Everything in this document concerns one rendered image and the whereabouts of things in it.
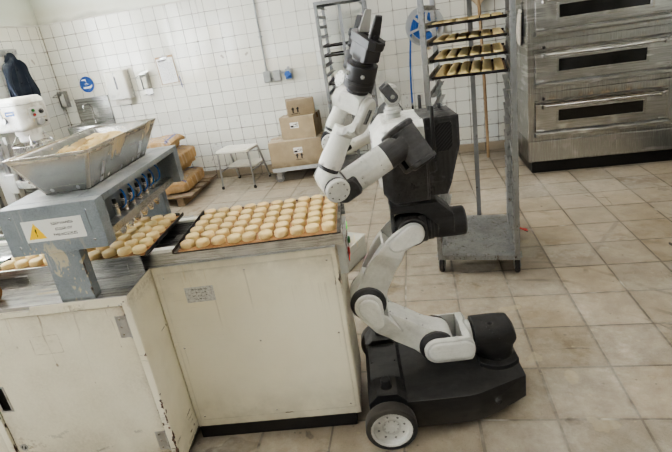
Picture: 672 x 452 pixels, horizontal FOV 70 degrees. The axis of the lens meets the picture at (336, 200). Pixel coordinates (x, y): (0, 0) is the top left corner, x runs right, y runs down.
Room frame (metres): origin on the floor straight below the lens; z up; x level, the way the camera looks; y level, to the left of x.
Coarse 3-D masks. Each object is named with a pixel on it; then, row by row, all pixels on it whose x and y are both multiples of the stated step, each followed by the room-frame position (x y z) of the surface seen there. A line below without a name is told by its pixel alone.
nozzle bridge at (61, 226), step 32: (160, 160) 1.94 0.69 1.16; (64, 192) 1.57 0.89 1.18; (96, 192) 1.50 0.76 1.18; (160, 192) 1.94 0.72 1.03; (0, 224) 1.45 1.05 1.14; (32, 224) 1.44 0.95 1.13; (64, 224) 1.43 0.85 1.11; (96, 224) 1.42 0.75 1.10; (64, 256) 1.44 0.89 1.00; (64, 288) 1.44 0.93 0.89; (96, 288) 1.45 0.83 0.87
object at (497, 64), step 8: (448, 64) 3.16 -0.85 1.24; (456, 64) 3.07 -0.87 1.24; (464, 64) 3.00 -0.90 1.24; (472, 64) 2.96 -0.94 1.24; (480, 64) 2.95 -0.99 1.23; (488, 64) 2.81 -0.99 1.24; (496, 64) 2.75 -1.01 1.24; (504, 64) 2.86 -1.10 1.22; (440, 72) 2.79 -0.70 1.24; (448, 72) 2.73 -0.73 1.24; (456, 72) 2.72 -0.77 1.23; (464, 72) 2.64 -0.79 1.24; (472, 72) 2.62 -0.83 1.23
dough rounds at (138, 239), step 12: (156, 216) 1.95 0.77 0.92; (168, 216) 1.92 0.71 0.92; (132, 228) 1.84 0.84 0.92; (144, 228) 1.82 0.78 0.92; (156, 228) 1.80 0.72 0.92; (120, 240) 1.74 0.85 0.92; (132, 240) 1.70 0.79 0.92; (144, 240) 1.68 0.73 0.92; (156, 240) 1.72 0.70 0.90; (96, 252) 1.64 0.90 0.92; (108, 252) 1.62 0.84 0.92; (120, 252) 1.61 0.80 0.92; (132, 252) 1.63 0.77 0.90; (144, 252) 1.62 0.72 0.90; (12, 264) 1.66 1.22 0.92; (24, 264) 1.65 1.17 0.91; (36, 264) 1.64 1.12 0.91
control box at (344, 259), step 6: (342, 216) 1.83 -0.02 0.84; (342, 222) 1.76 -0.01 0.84; (336, 246) 1.60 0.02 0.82; (342, 246) 1.60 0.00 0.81; (342, 252) 1.60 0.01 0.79; (342, 258) 1.60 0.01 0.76; (348, 258) 1.66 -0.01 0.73; (342, 264) 1.60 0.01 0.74; (348, 264) 1.62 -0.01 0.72; (342, 270) 1.60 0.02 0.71; (348, 270) 1.60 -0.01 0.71
